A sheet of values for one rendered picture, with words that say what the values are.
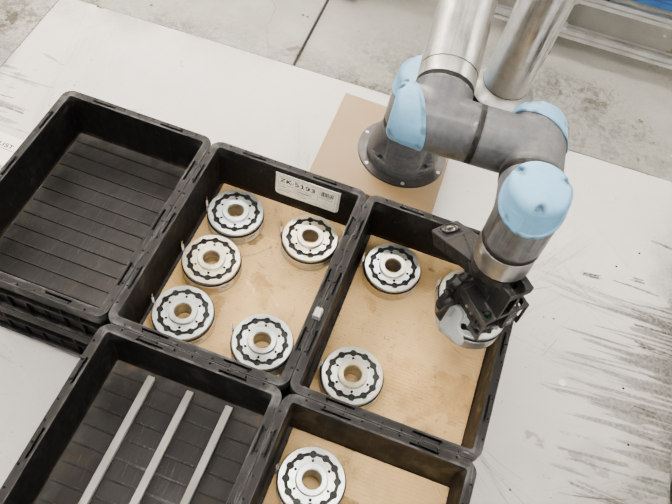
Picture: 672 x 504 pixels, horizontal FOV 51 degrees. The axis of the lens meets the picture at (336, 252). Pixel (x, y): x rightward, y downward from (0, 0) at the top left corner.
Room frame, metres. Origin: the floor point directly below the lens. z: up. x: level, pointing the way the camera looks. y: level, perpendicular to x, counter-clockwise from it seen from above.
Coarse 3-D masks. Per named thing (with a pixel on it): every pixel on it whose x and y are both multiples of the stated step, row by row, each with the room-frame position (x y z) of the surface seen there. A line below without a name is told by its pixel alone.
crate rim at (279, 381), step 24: (216, 144) 0.83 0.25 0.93; (288, 168) 0.81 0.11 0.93; (192, 192) 0.72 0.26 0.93; (360, 192) 0.78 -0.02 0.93; (168, 216) 0.66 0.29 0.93; (144, 264) 0.56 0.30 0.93; (336, 264) 0.62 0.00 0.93; (312, 312) 0.53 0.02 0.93; (168, 336) 0.44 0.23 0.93; (216, 360) 0.42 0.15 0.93; (288, 360) 0.44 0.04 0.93; (288, 384) 0.41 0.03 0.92
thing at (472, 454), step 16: (368, 208) 0.75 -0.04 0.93; (400, 208) 0.76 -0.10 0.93; (352, 240) 0.68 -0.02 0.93; (336, 272) 0.61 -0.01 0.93; (336, 288) 0.58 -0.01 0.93; (320, 320) 0.52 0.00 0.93; (304, 352) 0.46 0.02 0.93; (496, 352) 0.52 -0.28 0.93; (304, 368) 0.43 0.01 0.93; (496, 368) 0.49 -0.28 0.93; (496, 384) 0.46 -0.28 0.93; (320, 400) 0.39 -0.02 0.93; (336, 400) 0.39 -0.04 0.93; (368, 416) 0.38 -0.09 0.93; (480, 416) 0.41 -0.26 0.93; (400, 432) 0.36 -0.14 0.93; (416, 432) 0.37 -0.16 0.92; (480, 432) 0.38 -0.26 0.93; (448, 448) 0.35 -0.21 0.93; (464, 448) 0.36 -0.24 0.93; (480, 448) 0.36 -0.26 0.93
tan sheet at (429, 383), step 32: (416, 256) 0.74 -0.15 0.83; (352, 288) 0.64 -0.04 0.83; (416, 288) 0.67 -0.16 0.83; (352, 320) 0.58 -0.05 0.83; (384, 320) 0.59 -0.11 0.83; (416, 320) 0.60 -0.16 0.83; (384, 352) 0.53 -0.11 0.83; (416, 352) 0.54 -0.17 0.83; (448, 352) 0.55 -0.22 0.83; (480, 352) 0.56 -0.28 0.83; (384, 384) 0.47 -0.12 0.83; (416, 384) 0.48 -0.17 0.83; (448, 384) 0.49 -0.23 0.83; (384, 416) 0.42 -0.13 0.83; (416, 416) 0.43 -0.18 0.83; (448, 416) 0.44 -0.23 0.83
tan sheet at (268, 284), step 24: (264, 216) 0.76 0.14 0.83; (288, 216) 0.77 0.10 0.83; (192, 240) 0.68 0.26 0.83; (264, 240) 0.71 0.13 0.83; (264, 264) 0.66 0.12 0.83; (288, 264) 0.67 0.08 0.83; (168, 288) 0.58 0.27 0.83; (240, 288) 0.60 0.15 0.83; (264, 288) 0.61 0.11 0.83; (288, 288) 0.62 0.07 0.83; (312, 288) 0.63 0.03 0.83; (216, 312) 0.55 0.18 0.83; (240, 312) 0.56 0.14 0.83; (264, 312) 0.56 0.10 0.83; (288, 312) 0.57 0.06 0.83; (216, 336) 0.50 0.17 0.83
